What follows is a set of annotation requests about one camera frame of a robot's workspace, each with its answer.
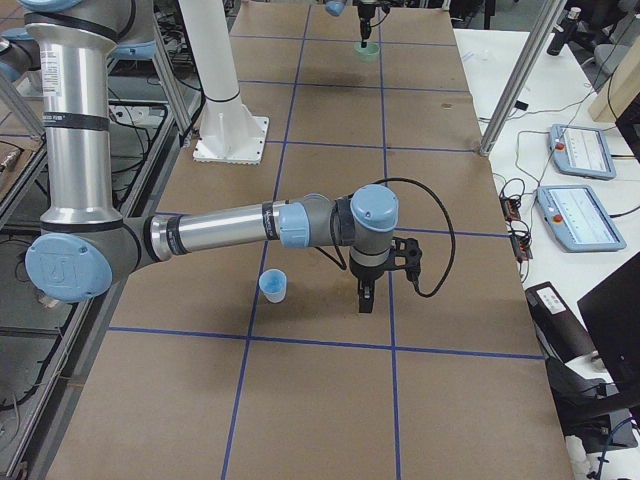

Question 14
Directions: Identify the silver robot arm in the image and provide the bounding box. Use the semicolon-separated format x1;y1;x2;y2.
24;1;401;313
324;0;377;47

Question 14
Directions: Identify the aluminium frame post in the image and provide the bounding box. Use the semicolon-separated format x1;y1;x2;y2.
479;0;565;157

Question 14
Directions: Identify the near blue teach pendant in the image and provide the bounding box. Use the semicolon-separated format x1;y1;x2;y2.
537;185;626;253

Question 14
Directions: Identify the white pedestal column base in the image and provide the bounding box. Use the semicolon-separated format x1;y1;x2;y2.
179;0;269;165

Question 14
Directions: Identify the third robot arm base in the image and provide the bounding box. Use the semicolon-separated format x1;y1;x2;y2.
1;27;41;82

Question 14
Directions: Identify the light blue plastic cup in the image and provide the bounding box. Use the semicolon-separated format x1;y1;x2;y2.
258;269;288;303

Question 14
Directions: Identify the black water bottle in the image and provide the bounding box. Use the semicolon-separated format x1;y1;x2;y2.
546;7;581;56

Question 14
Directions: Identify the far blue teach pendant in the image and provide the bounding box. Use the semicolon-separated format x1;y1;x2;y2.
549;124;616;180

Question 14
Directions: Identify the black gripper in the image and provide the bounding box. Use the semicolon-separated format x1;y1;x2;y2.
358;3;376;42
349;258;385;313

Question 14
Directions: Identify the black computer monitor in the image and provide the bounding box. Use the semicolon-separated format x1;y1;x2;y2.
578;254;639;390

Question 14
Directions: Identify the blue teach pendant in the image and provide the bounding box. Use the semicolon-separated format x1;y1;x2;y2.
549;124;616;180
537;185;626;253

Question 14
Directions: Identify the small electronics board with wires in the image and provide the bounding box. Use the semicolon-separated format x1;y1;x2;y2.
497;174;533;264

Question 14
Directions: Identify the aluminium frame side rack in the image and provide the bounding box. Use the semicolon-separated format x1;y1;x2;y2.
1;23;200;479

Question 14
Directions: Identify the mint green ceramic bowl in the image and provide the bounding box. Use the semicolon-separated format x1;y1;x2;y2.
354;42;380;63

